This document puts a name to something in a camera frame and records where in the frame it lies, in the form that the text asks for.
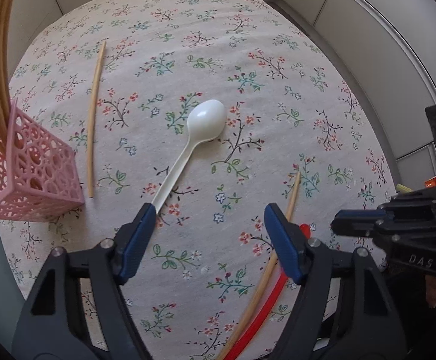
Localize floral tablecloth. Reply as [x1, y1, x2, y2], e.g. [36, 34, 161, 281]
[0, 0, 393, 359]

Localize white plastic spoon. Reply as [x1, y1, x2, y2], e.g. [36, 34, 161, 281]
[151, 99, 227, 215]

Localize pink lattice utensil basket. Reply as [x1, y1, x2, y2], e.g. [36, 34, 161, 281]
[0, 105, 85, 222]

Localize wooden chopstick lowest of pile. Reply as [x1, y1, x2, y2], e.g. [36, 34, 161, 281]
[216, 172, 301, 360]

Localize red plastic spoon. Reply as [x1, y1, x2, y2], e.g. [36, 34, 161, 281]
[223, 223, 311, 360]

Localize lone wooden chopstick far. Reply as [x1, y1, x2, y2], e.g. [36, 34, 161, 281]
[86, 40, 108, 199]

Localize colourful packages on floor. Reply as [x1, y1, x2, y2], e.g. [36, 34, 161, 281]
[396, 175, 436, 194]

